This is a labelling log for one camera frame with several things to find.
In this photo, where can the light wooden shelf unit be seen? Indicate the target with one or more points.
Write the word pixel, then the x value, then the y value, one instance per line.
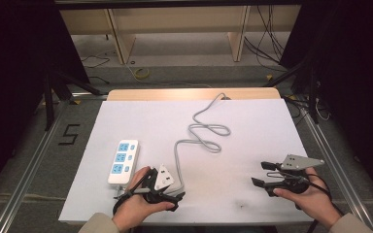
pixel 175 19

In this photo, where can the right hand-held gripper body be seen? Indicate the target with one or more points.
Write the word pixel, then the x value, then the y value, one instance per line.
pixel 296 162

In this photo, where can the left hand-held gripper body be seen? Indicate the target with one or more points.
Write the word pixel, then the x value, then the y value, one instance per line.
pixel 163 178

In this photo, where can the black tripod stand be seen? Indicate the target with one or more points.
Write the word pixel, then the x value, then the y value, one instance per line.
pixel 49 100
pixel 313 97

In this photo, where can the white power strip blue sockets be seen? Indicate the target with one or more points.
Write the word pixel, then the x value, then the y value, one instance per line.
pixel 127 174

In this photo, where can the aluminium floor rail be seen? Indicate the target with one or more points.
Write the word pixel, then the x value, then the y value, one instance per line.
pixel 29 168
pixel 343 174

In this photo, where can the person's right hand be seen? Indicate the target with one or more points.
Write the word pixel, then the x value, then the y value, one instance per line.
pixel 314 200

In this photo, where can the grey plug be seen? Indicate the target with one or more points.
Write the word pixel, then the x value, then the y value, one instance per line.
pixel 226 97

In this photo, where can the black curtain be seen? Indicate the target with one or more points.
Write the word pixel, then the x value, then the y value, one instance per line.
pixel 356 64
pixel 13 64

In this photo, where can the white board table cover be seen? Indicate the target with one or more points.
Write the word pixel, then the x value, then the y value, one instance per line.
pixel 239 181

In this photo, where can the person's left hand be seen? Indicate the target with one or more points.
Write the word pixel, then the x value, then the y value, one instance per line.
pixel 132 208

